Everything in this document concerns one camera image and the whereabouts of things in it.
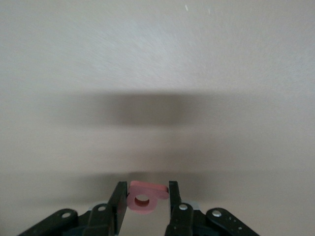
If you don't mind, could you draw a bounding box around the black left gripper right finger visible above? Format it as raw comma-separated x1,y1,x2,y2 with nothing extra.
164,181,259,236

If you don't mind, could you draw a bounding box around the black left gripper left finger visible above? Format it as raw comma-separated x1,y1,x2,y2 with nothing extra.
17,181,130,236

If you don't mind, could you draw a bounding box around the salmon foam letter b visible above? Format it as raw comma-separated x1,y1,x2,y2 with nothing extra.
126,181,169,215

